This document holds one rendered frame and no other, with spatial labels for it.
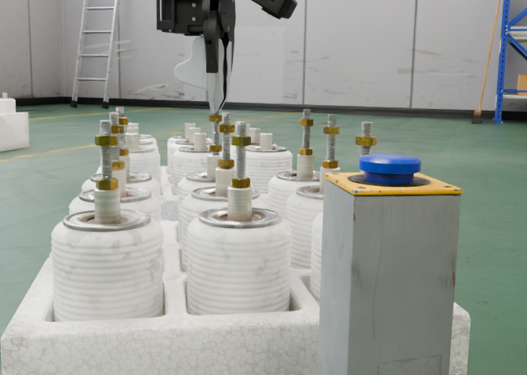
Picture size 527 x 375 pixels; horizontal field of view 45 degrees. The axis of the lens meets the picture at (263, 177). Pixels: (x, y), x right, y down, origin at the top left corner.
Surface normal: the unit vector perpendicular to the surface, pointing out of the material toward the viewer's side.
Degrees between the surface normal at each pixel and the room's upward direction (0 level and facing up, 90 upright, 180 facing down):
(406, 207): 90
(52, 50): 90
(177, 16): 90
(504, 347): 0
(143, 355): 90
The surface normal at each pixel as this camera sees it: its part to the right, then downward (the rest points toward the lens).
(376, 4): -0.33, 0.15
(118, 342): 0.17, 0.15
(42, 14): 0.94, 0.07
